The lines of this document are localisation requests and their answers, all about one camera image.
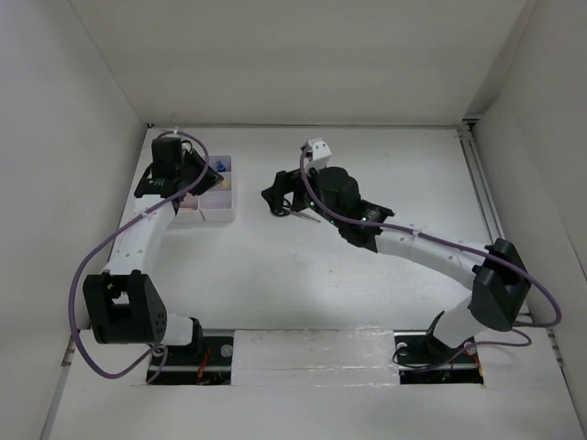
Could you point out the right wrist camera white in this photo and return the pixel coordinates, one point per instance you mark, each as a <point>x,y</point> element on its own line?
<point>316,154</point>

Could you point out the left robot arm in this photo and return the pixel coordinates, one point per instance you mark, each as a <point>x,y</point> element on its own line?
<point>123,303</point>

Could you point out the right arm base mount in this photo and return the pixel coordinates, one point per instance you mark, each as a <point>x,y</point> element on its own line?
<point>423,360</point>

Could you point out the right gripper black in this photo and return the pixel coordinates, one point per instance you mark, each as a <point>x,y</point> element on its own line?
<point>284,182</point>

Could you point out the aluminium rail right side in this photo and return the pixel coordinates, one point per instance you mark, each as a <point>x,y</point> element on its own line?
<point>479,181</point>

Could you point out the white six-compartment organizer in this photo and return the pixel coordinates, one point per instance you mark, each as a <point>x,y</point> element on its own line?
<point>214,206</point>

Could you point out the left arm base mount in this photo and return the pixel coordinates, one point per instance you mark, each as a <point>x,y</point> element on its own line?
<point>209,366</point>

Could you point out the black-handled scissors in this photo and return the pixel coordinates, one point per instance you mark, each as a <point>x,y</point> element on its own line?
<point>287,210</point>

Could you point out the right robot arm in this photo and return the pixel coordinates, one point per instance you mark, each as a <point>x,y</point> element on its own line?
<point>494,274</point>

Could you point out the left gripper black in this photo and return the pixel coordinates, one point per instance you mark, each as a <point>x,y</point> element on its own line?
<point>211,178</point>

